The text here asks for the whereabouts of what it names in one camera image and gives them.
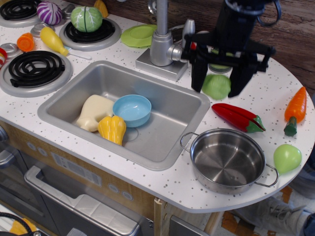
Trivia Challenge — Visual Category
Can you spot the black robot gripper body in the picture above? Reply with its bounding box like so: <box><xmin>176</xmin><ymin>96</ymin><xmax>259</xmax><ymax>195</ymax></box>
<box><xmin>181</xmin><ymin>0</ymin><xmax>276</xmax><ymax>72</ymax></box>

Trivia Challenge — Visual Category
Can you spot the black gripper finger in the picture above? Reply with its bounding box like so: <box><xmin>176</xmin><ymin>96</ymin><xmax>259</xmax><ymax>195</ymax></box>
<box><xmin>191</xmin><ymin>48</ymin><xmax>210</xmax><ymax>92</ymax></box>
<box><xmin>228</xmin><ymin>54</ymin><xmax>257</xmax><ymax>97</ymax></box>

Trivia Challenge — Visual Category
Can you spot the light green toy broccoli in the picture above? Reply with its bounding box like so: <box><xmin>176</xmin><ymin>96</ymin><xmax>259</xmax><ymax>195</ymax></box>
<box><xmin>202</xmin><ymin>74</ymin><xmax>231</xmax><ymax>100</ymax></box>

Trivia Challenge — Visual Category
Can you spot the stainless steel pot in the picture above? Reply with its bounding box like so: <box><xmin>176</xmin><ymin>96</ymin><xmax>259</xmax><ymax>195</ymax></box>
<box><xmin>180</xmin><ymin>128</ymin><xmax>268</xmax><ymax>195</ymax></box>

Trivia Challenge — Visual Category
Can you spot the green toy can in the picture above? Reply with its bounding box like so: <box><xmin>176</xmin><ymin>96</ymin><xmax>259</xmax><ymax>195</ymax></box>
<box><xmin>208</xmin><ymin>48</ymin><xmax>232</xmax><ymax>74</ymax></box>

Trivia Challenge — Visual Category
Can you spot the white red toy sushi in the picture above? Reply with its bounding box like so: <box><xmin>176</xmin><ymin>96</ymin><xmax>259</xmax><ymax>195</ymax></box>
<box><xmin>190</xmin><ymin>30</ymin><xmax>209</xmax><ymax>51</ymax></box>

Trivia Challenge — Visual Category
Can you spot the silver toy faucet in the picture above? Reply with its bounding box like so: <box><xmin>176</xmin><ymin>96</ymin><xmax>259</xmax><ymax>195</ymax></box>
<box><xmin>135</xmin><ymin>0</ymin><xmax>188</xmax><ymax>82</ymax></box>

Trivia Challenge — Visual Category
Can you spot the red toy chili pepper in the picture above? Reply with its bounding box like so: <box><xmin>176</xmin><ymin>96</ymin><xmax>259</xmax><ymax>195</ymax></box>
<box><xmin>212</xmin><ymin>103</ymin><xmax>266</xmax><ymax>133</ymax></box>

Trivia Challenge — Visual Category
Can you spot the grey toy sink basin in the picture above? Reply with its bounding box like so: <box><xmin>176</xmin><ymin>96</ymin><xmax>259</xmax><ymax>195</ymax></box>
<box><xmin>38</xmin><ymin>61</ymin><xmax>210</xmax><ymax>171</ymax></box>

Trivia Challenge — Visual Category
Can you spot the green toy plate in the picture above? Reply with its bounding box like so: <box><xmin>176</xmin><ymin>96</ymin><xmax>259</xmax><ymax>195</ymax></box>
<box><xmin>121</xmin><ymin>24</ymin><xmax>157</xmax><ymax>48</ymax></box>

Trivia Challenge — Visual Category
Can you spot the light blue toy bowl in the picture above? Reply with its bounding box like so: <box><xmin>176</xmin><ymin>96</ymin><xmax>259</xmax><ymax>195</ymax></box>
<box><xmin>113</xmin><ymin>94</ymin><xmax>152</xmax><ymax>128</ymax></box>

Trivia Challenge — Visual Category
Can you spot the light green toy pear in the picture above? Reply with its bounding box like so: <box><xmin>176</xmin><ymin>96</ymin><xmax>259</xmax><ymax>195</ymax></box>
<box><xmin>273</xmin><ymin>144</ymin><xmax>302</xmax><ymax>175</ymax></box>

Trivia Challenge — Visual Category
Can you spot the rear right stove burner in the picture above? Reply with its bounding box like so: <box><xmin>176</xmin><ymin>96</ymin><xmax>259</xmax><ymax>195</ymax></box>
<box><xmin>59</xmin><ymin>19</ymin><xmax>121</xmax><ymax>52</ymax></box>

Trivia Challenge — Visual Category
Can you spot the yellow toy squash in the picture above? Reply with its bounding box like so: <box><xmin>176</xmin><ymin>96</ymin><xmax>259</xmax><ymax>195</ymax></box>
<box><xmin>97</xmin><ymin>116</ymin><xmax>126</xmax><ymax>146</ymax></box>

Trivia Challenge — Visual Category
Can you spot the cream toy chicken drumstick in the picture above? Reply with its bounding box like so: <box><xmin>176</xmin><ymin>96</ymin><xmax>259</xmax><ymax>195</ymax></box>
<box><xmin>76</xmin><ymin>94</ymin><xmax>114</xmax><ymax>132</ymax></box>

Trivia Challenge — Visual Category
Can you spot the yellow toy corn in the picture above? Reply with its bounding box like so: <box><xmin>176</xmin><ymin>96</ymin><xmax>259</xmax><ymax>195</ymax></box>
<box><xmin>94</xmin><ymin>0</ymin><xmax>109</xmax><ymax>18</ymax></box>

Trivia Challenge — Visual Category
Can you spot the green toy cabbage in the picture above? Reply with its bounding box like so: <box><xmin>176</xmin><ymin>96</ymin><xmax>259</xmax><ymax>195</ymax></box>
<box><xmin>70</xmin><ymin>6</ymin><xmax>103</xmax><ymax>32</ymax></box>

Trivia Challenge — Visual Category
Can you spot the grey sneaker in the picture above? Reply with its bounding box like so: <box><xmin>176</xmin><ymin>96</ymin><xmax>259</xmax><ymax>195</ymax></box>
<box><xmin>233</xmin><ymin>197</ymin><xmax>311</xmax><ymax>236</ymax></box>

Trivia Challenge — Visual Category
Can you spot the yellow toy mustard bottle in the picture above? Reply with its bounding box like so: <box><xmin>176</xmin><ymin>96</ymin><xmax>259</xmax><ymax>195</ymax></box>
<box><xmin>40</xmin><ymin>27</ymin><xmax>69</xmax><ymax>56</ymax></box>

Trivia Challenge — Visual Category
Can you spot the purple toy onion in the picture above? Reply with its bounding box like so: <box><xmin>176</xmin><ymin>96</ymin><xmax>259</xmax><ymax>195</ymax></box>
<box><xmin>37</xmin><ymin>1</ymin><xmax>62</xmax><ymax>26</ymax></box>

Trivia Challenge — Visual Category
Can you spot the silver stove knob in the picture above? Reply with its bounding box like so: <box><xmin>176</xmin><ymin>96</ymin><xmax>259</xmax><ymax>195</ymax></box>
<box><xmin>31</xmin><ymin>22</ymin><xmax>55</xmax><ymax>38</ymax></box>
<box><xmin>0</xmin><ymin>43</ymin><xmax>21</xmax><ymax>59</ymax></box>

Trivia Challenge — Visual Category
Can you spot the front black stove burner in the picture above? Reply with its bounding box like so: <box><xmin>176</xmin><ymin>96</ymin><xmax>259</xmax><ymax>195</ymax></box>
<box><xmin>0</xmin><ymin>51</ymin><xmax>73</xmax><ymax>98</ymax></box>

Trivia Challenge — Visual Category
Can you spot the orange toy carrot slice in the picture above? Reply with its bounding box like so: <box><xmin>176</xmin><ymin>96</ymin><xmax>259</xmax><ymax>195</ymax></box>
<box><xmin>17</xmin><ymin>32</ymin><xmax>34</xmax><ymax>52</ymax></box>

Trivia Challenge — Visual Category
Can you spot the rear left stove burner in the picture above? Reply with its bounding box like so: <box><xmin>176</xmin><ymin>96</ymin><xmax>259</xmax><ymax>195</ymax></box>
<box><xmin>0</xmin><ymin>0</ymin><xmax>42</xmax><ymax>28</ymax></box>

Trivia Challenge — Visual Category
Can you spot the red white toy piece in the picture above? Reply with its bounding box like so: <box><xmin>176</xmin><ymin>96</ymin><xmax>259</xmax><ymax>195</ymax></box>
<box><xmin>0</xmin><ymin>48</ymin><xmax>7</xmax><ymax>68</ymax></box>

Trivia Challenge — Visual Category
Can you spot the yellow toy on floor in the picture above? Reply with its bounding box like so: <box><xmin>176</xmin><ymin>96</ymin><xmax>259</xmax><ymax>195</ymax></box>
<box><xmin>9</xmin><ymin>218</ymin><xmax>37</xmax><ymax>235</ymax></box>

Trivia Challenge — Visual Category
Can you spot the silver oven door handle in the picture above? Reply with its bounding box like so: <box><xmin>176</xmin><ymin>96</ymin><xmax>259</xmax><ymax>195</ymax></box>
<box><xmin>24</xmin><ymin>166</ymin><xmax>141</xmax><ymax>236</ymax></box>

